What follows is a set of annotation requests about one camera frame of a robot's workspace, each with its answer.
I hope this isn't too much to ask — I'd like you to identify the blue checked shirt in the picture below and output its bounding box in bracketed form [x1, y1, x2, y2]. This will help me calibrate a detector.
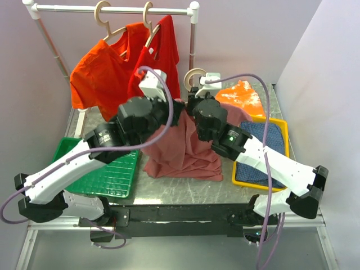
[235, 121, 285, 187]

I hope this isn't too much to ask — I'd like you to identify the orange white patterned shirt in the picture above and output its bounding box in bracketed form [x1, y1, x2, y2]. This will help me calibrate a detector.
[215, 80, 265, 116]

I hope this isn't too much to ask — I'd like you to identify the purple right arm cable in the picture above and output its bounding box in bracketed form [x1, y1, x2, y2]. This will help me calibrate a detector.
[205, 74, 286, 270]

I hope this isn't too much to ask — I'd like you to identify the green plastic tray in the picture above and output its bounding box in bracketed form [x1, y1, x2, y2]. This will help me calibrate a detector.
[66, 150, 140, 199]

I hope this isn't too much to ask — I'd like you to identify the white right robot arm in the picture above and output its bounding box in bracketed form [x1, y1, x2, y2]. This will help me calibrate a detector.
[187, 87, 329, 224]

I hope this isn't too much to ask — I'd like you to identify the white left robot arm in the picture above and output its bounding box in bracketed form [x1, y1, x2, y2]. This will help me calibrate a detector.
[14, 97, 185, 226]

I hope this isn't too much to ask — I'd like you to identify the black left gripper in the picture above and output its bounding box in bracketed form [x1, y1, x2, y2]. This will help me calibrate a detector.
[134, 89, 186, 147]

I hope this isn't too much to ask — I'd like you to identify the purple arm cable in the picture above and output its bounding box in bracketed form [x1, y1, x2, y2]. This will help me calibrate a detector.
[205, 74, 286, 270]
[0, 66, 174, 224]

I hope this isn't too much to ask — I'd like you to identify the aluminium frame rail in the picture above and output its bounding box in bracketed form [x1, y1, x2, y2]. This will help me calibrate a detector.
[16, 217, 116, 269]

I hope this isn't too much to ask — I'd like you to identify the yellow plastic tray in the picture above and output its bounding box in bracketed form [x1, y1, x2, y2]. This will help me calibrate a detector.
[232, 115, 290, 190]

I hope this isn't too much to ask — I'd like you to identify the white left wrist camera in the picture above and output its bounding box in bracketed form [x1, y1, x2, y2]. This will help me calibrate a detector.
[139, 71, 167, 101]

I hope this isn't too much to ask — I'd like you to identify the red t shirt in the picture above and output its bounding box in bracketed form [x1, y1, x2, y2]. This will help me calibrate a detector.
[127, 15, 181, 99]

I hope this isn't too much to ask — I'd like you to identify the white clothes rack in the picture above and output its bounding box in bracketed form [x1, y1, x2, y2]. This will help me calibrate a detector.
[23, 1, 200, 138]

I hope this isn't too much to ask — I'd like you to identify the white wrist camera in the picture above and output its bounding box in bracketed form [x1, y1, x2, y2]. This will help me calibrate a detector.
[139, 71, 167, 101]
[195, 73, 222, 97]

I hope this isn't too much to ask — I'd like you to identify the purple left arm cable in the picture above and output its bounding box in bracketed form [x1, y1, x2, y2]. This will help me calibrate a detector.
[0, 66, 174, 224]

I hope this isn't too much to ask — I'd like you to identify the orange t shirt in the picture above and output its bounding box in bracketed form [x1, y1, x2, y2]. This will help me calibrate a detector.
[70, 22, 149, 121]

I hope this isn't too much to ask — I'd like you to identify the dusty pink t shirt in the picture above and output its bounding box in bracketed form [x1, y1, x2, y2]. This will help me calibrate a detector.
[142, 102, 253, 182]

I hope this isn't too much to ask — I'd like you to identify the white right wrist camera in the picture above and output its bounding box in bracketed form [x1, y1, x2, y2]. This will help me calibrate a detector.
[195, 73, 222, 97]

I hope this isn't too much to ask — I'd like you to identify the beige hanger with orange shirt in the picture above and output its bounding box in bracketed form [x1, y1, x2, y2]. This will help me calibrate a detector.
[93, 1, 127, 44]

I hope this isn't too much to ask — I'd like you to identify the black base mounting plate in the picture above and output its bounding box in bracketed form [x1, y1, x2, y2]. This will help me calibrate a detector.
[94, 203, 264, 239]

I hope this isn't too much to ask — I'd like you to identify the beige hanger with red shirt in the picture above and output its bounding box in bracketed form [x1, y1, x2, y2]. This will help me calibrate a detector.
[142, 1, 161, 48]

